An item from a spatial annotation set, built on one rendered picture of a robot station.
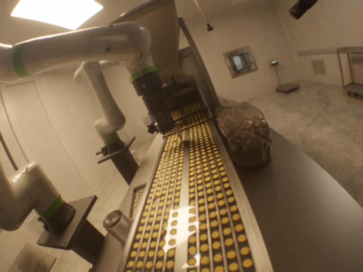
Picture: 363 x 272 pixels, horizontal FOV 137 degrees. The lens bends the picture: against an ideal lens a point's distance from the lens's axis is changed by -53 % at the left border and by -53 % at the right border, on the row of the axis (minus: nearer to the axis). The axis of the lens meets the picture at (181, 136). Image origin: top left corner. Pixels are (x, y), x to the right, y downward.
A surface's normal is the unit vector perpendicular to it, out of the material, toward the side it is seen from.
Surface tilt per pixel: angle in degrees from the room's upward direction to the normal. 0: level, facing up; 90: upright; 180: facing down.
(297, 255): 0
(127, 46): 124
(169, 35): 118
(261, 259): 0
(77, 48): 109
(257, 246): 0
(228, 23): 90
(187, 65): 90
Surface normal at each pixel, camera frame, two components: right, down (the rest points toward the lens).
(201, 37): -0.05, 0.36
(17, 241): 0.92, -0.36
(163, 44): 0.15, 0.73
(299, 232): -0.40, -0.86
